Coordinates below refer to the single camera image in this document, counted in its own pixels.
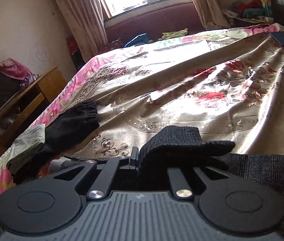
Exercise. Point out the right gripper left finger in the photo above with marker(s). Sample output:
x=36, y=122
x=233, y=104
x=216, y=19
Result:
x=115, y=172

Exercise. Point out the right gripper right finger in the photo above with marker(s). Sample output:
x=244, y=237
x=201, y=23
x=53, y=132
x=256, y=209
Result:
x=179, y=186

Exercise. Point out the dark grey checked pants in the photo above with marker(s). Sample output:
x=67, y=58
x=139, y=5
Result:
x=236, y=197

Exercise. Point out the black folded garment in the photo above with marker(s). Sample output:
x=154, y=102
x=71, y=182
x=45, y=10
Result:
x=67, y=130

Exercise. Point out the green striped folded garment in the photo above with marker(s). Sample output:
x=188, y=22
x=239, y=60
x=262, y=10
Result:
x=27, y=144

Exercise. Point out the wooden bedside desk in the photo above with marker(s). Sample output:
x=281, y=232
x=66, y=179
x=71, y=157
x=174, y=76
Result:
x=23, y=108

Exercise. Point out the floral satin bedspread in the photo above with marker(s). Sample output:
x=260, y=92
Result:
x=228, y=83

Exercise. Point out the blue item on bench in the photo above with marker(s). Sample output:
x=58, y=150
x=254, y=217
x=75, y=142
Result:
x=140, y=39

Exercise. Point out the pink cloth covered television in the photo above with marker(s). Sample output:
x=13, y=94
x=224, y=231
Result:
x=14, y=78

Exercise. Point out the maroon window bench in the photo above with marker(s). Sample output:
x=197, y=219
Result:
x=154, y=24

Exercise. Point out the yellow green cloth on bench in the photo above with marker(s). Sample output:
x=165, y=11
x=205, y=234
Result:
x=175, y=34

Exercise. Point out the left beige curtain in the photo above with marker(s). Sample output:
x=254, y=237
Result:
x=85, y=20

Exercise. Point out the beige curtain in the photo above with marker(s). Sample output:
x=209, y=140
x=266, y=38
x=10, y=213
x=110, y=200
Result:
x=85, y=20
x=210, y=14

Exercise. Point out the right beige curtain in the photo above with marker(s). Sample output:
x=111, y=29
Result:
x=210, y=14

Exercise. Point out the clothes pile on nightstand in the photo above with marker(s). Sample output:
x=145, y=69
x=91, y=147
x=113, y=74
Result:
x=241, y=14

